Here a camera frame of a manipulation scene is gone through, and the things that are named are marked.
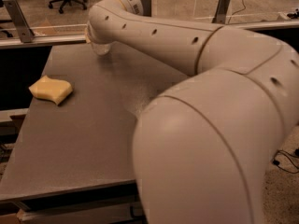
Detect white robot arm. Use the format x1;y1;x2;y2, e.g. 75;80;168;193
87;0;299;224

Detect clear plastic water bottle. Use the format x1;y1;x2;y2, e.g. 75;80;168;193
92;43;111;56

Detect metal bracket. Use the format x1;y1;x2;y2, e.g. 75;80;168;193
3;0;35;43
212;0;231;24
141;0;152;17

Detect yellow sponge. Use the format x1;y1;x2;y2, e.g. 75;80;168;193
29;76;73;105

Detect right metal bracket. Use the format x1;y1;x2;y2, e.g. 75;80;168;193
212;0;231;24

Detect white drawer with black handle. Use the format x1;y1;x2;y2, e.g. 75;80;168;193
17;203;148;224

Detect black cable on floor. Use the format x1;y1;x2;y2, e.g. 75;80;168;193
271;147;299;175

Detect middle metal bracket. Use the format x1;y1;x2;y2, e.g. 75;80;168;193
141;0;152;17

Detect left metal bracket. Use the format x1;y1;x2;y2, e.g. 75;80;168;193
3;0;35;43

